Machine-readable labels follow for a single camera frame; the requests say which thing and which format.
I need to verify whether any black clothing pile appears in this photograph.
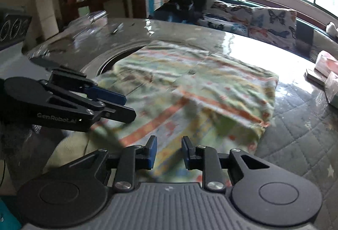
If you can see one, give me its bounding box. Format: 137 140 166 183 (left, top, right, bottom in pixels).
155 0 208 26

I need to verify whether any teal plastic object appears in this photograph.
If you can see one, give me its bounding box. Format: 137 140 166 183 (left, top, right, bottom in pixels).
0 198 22 230

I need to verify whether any wide butterfly print cushion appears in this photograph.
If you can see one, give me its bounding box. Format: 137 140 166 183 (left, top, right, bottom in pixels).
198 0 254 38

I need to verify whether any black and white plush toy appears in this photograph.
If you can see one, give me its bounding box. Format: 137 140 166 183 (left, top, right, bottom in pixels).
326 22 338 35

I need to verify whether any grey appliance with round dials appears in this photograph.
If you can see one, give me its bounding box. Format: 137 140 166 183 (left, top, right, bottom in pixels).
0 7 33 51

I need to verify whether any flat white box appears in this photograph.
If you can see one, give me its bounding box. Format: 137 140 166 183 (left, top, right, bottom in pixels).
303 68 331 88

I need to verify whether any blue and white cabinet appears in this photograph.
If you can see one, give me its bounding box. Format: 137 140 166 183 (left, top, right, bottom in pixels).
144 0 170 18

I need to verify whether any pink and white tissue packet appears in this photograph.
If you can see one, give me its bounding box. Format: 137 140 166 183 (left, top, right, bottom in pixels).
315 50 338 78

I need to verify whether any dark wooden sideboard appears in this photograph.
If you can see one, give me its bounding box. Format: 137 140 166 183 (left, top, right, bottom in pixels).
76 0 130 19

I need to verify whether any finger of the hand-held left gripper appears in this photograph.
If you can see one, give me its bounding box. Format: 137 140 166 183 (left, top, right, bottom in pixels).
90 101 137 124
29 57 127 104

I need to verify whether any pastel patterned baby garment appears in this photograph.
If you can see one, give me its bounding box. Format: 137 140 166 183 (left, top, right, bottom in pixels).
88 40 279 183

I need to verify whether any white board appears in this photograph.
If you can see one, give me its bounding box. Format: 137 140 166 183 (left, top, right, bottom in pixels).
34 0 59 41

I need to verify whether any clear plastic clamshell container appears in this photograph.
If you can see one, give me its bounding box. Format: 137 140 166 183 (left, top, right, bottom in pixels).
65 10 109 33

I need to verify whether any teal sofa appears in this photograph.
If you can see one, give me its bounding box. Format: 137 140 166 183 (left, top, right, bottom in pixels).
153 0 338 63

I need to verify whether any black marker pen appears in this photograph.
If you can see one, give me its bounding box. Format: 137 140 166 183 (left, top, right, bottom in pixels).
110 22 125 35

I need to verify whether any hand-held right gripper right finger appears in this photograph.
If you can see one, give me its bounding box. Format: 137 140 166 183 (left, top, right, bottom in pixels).
182 136 289 191

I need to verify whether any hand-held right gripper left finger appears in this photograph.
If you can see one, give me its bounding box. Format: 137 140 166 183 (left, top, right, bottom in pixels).
47 135 158 191

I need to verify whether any grey pillow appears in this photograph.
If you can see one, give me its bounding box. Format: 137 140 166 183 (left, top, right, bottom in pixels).
311 27 338 62

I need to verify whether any square butterfly print cushion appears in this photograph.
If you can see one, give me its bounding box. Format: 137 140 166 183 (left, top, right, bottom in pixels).
248 6 298 52

